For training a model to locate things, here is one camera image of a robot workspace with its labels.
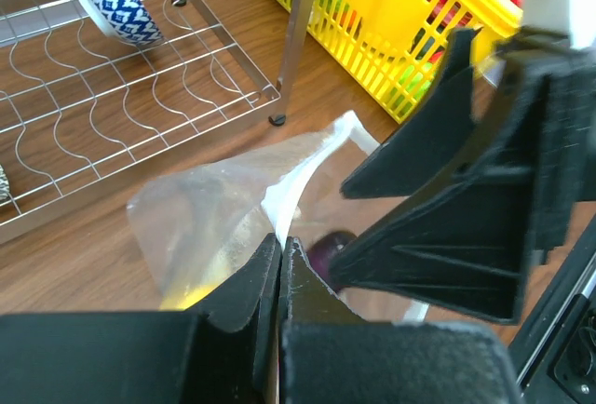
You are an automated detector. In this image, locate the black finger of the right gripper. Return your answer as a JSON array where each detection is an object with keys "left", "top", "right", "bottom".
[{"left": 329, "top": 163, "right": 531, "bottom": 325}]

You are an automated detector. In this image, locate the clear zip top bag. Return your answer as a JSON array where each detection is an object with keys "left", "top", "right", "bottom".
[{"left": 127, "top": 112, "right": 428, "bottom": 321}]

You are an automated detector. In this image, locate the metal dish rack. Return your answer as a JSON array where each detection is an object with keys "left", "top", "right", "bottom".
[{"left": 1, "top": 0, "right": 313, "bottom": 242}]

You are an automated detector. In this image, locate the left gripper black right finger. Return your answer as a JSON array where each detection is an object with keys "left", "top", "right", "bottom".
[{"left": 279, "top": 237, "right": 522, "bottom": 403}]

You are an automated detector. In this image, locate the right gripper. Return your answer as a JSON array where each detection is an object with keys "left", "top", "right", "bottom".
[{"left": 341, "top": 27, "right": 595, "bottom": 264}]

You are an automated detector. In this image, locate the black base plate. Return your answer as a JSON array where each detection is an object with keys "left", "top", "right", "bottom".
[{"left": 509, "top": 221, "right": 595, "bottom": 403}]

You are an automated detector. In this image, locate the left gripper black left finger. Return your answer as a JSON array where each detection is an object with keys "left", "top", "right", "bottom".
[{"left": 1, "top": 235, "right": 282, "bottom": 403}]

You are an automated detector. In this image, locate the purple toy eggplant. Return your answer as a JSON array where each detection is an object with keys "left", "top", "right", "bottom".
[{"left": 306, "top": 230, "right": 356, "bottom": 292}]

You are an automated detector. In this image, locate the blue patterned bowl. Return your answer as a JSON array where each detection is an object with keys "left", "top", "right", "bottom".
[{"left": 79, "top": 0, "right": 163, "bottom": 47}]

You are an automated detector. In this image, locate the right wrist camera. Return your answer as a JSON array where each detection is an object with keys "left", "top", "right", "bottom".
[{"left": 521, "top": 0, "right": 595, "bottom": 49}]

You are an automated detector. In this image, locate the yellow plastic basket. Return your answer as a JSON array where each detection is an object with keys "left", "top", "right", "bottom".
[{"left": 251, "top": 0, "right": 525, "bottom": 125}]

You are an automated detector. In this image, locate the grey patterned bowl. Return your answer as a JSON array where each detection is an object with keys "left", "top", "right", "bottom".
[{"left": 0, "top": 166, "right": 10, "bottom": 201}]

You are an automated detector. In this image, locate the yellow toy lemon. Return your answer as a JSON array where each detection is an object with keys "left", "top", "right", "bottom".
[{"left": 159, "top": 284, "right": 217, "bottom": 311}]

